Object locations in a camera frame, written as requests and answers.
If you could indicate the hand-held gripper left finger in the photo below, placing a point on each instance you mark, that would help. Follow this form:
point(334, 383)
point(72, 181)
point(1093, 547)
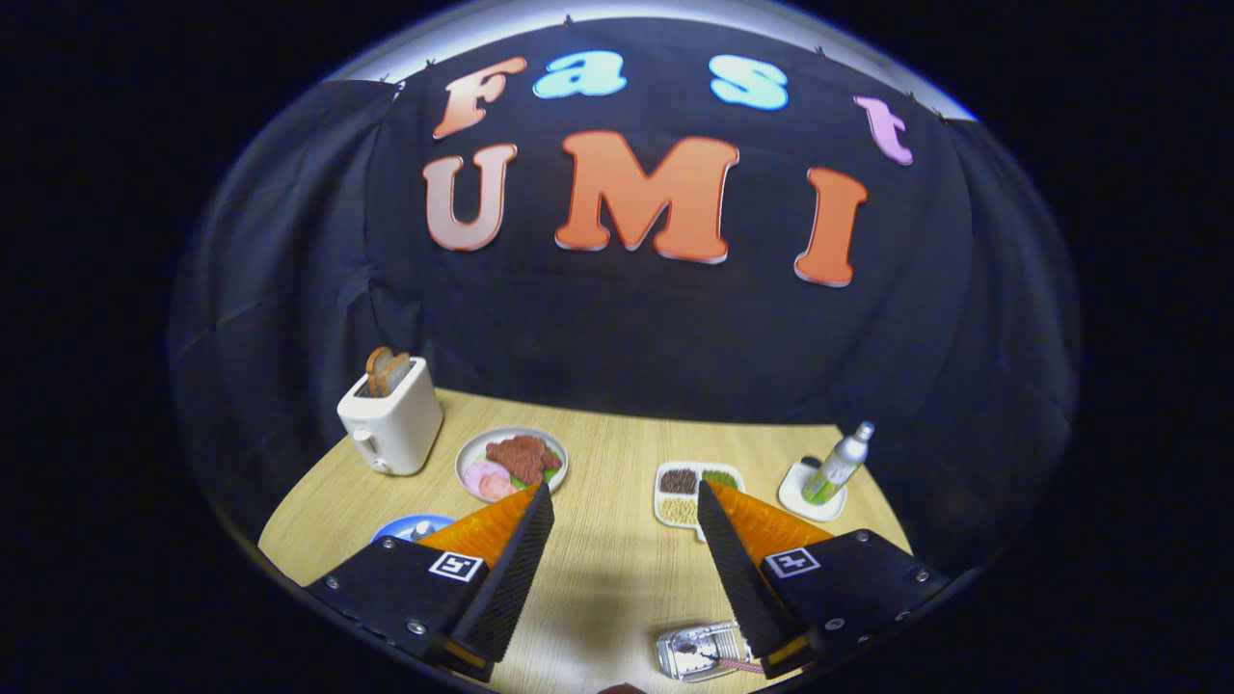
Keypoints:
point(516, 569)

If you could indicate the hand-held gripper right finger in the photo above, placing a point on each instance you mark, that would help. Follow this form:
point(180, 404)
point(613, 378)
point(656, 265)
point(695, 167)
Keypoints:
point(733, 569)

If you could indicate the salmon pink ham slice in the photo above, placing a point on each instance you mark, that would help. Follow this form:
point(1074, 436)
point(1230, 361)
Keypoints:
point(496, 490)

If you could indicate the small white dish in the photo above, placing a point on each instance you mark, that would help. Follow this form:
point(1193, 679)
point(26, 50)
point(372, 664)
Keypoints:
point(795, 496)

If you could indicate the green lettuce leaf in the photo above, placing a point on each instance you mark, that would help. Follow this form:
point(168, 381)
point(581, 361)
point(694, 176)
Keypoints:
point(551, 474)

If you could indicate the white divided bean dish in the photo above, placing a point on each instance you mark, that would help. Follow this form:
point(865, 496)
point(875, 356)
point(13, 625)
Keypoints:
point(680, 482)

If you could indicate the pale pink ham slice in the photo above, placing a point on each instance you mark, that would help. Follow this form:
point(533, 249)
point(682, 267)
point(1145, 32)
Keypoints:
point(480, 472)

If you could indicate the brown steak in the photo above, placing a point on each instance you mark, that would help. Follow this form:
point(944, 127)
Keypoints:
point(521, 456)

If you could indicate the white plate with food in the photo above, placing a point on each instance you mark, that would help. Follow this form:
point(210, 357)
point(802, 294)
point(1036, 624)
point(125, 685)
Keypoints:
point(470, 453)

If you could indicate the blue plate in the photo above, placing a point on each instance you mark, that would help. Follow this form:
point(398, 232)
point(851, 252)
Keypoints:
point(395, 528)

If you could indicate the green spray bottle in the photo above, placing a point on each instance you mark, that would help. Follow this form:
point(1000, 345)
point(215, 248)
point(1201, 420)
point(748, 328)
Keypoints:
point(837, 467)

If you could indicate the white toaster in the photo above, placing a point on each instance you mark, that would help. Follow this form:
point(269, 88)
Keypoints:
point(400, 429)

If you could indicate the toasted bread slice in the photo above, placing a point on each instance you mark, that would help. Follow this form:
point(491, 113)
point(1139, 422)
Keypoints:
point(378, 371)
point(400, 374)

